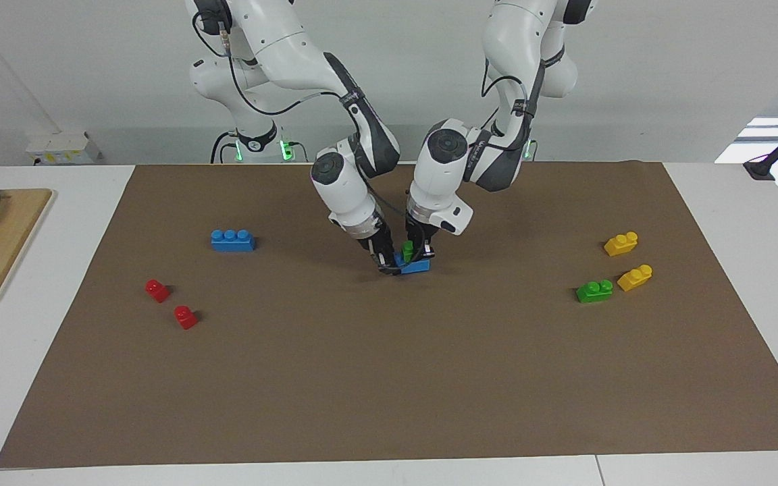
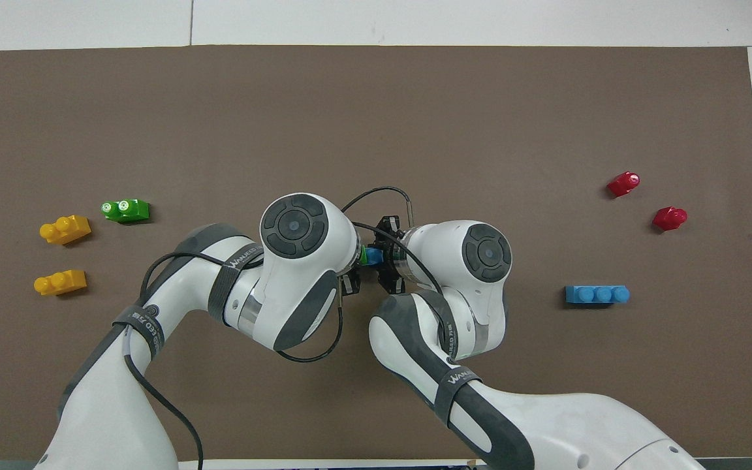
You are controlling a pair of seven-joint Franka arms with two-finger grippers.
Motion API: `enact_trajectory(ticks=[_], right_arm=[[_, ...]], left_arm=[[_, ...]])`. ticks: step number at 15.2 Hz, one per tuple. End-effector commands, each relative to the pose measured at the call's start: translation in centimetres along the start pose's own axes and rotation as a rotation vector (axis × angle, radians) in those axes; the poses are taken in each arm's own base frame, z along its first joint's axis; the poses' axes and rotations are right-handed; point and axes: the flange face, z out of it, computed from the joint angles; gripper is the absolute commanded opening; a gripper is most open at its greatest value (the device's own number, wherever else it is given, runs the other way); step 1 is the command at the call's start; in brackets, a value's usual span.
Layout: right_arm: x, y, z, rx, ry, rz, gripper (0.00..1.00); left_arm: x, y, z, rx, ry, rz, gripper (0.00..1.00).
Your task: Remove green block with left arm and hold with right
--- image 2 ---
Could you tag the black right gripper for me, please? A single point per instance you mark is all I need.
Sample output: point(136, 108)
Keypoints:
point(389, 232)

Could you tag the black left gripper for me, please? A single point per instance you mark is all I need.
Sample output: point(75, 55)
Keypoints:
point(348, 284)

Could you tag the blue three-stud block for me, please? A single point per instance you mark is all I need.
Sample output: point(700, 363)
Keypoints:
point(596, 295)
point(375, 255)

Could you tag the plain green two-stud block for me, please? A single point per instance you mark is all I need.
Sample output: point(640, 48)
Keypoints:
point(363, 255)

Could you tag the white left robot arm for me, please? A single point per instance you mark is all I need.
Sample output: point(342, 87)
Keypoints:
point(284, 281)

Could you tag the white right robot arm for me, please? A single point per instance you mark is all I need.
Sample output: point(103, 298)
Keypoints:
point(467, 326)

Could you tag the green block with white-marked studs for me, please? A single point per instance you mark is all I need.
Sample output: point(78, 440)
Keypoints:
point(126, 209)

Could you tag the red single-stud block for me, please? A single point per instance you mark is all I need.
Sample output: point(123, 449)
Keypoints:
point(670, 218)
point(624, 184)

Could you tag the yellow two-stud block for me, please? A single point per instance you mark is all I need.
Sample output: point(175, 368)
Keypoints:
point(61, 282)
point(66, 230)

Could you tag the brown paper mat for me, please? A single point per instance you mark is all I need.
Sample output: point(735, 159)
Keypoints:
point(376, 117)

